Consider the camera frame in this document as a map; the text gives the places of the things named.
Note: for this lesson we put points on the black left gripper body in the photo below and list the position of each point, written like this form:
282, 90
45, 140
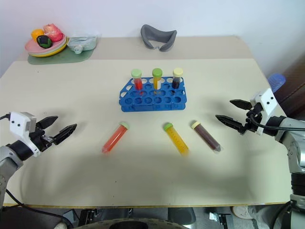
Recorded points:
39, 140

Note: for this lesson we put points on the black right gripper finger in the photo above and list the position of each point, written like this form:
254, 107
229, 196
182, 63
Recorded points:
232, 122
241, 104

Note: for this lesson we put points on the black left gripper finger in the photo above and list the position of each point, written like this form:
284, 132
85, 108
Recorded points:
65, 133
47, 122

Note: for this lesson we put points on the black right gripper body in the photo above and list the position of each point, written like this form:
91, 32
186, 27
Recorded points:
251, 125

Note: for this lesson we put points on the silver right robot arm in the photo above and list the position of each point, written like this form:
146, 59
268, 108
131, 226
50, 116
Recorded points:
295, 152

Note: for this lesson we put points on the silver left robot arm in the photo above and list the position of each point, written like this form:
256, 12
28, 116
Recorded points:
7, 158

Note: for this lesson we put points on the dark liquid tube, cream cap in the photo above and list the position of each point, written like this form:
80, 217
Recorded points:
206, 137
176, 82

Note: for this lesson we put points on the red liquid tube, light-green cap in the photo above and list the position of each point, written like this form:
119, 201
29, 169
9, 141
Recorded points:
114, 139
138, 82

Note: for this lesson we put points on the yellow liquid tube, green cap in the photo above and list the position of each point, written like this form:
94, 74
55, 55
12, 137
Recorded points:
156, 81
177, 140

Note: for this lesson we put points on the blue plastic test tube rack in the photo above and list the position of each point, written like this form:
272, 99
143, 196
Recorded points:
152, 100

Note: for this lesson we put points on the dark brown cabinet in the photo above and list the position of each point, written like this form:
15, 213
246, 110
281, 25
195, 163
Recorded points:
294, 81

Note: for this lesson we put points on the yellow plate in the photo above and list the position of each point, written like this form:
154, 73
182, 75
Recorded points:
47, 55

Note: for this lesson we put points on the green table mat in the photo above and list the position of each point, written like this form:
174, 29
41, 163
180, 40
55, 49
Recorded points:
71, 57

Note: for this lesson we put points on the stacked plates with toy fruit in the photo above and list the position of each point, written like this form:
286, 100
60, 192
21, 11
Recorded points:
33, 46

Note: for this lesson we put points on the black and green toy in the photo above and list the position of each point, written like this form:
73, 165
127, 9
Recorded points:
44, 41

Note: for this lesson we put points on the light green plate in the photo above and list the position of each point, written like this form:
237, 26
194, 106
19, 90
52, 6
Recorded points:
64, 43

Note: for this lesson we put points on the white shoe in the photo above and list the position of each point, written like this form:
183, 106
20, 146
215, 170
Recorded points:
243, 212

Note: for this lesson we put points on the clear bag with pale item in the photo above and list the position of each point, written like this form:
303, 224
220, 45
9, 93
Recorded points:
82, 41

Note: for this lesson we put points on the orange toy fruit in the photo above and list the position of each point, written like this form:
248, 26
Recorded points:
37, 33

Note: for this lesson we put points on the red toy fruit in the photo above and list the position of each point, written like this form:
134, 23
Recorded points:
53, 32

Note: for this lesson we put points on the grey padded eye mask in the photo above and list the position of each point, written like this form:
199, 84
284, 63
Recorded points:
149, 35

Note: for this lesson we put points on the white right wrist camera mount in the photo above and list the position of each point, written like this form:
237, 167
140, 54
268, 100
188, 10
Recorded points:
268, 101

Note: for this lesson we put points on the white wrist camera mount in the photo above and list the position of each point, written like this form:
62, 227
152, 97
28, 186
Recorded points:
20, 121
268, 101

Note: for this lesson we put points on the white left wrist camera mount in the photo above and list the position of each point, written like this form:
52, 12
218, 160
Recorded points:
20, 121

